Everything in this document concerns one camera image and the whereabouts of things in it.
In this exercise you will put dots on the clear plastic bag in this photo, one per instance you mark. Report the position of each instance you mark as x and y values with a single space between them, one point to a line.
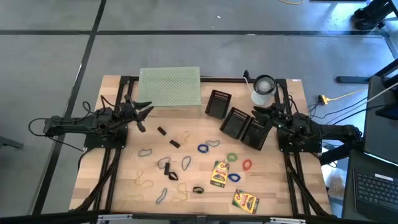
335 183

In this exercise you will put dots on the silver corner bracket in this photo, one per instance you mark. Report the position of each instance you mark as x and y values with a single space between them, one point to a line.
287 220
115 216

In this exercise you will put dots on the person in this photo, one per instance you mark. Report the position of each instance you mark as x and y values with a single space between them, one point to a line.
370 15

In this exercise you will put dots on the black plastic basket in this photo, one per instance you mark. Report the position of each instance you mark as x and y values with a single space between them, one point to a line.
217 105
234 124
255 137

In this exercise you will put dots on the green perforated metal shelf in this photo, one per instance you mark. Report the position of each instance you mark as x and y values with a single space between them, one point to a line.
169 87

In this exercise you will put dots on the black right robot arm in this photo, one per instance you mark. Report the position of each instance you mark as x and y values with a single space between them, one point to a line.
329 130

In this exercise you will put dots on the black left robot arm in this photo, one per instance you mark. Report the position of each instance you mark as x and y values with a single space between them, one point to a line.
77 124

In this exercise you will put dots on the black rig beam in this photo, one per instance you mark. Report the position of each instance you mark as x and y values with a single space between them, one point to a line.
46 217

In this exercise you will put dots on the grey chair base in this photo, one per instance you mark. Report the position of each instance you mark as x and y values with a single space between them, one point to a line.
9 143

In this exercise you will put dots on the black laptop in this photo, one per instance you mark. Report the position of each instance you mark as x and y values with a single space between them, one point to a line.
373 186

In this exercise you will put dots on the yellow green crayon box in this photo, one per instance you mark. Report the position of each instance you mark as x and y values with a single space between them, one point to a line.
245 201
219 174

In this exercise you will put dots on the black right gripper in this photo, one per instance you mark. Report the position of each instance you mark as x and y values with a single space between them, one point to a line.
278 116

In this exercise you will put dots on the black desk foot bar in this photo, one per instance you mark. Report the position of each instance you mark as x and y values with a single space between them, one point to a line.
351 79

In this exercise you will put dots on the metal desk frame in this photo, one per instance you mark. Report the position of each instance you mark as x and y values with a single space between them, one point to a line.
390 43

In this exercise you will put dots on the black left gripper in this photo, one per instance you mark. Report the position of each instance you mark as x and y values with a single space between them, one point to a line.
128 111

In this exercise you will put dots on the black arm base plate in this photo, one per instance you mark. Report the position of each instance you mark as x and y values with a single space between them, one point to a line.
311 147
93 141

